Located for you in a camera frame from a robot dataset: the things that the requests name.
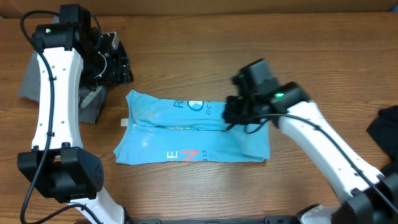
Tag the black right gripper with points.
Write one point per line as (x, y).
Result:
(229, 115)

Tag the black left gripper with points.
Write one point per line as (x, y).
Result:
(119, 73)

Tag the light blue printed t-shirt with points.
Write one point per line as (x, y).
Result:
(162, 130)

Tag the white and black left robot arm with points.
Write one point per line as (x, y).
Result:
(58, 166)

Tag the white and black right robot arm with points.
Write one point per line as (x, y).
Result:
(365, 193)

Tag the black folded garment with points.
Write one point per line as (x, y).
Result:
(90, 70)

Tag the grey folded garment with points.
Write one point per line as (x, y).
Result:
(90, 102)

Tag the black cloth at right edge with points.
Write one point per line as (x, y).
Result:
(384, 130)

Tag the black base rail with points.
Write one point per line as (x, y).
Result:
(214, 220)

